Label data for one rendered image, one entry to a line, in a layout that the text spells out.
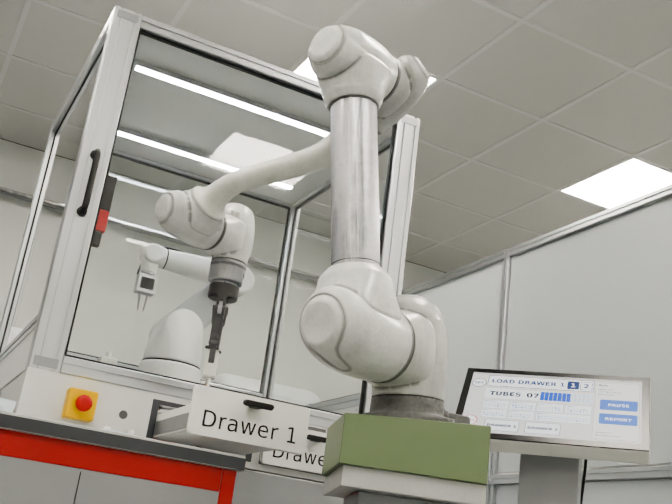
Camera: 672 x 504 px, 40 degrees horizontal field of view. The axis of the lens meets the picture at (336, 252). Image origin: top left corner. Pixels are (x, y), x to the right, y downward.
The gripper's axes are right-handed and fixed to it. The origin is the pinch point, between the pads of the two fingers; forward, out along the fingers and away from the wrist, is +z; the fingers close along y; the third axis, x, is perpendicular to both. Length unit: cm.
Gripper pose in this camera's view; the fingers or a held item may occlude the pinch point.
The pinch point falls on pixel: (210, 364)
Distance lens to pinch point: 226.7
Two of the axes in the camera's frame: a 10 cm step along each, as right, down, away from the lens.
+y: -1.2, 3.1, 9.4
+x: -9.8, -1.6, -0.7
